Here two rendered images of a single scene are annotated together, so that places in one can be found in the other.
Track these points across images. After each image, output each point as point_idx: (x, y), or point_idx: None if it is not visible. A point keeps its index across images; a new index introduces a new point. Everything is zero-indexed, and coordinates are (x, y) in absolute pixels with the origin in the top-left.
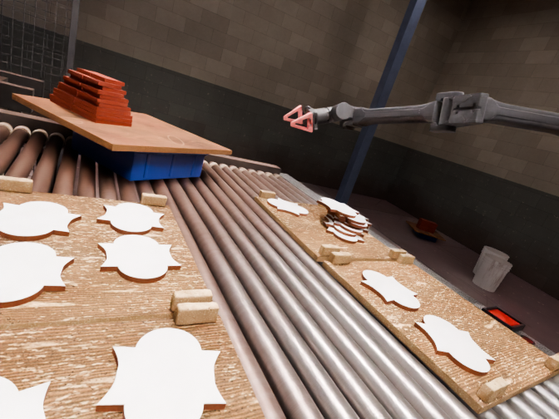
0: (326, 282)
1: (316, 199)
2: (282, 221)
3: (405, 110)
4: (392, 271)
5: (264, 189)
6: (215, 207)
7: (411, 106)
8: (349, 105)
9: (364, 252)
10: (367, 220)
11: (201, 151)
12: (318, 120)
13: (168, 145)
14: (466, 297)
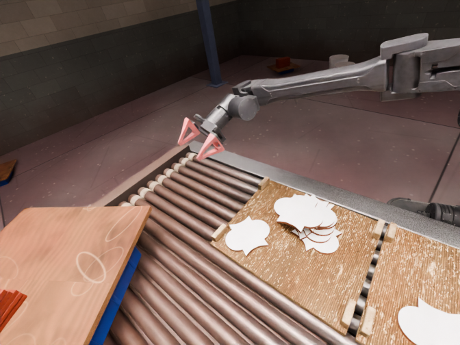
0: None
1: (244, 168)
2: (266, 280)
3: (333, 81)
4: (401, 273)
5: (200, 202)
6: (194, 315)
7: (341, 75)
8: (251, 98)
9: (356, 256)
10: (328, 203)
11: (128, 255)
12: (220, 129)
13: (92, 306)
14: (454, 232)
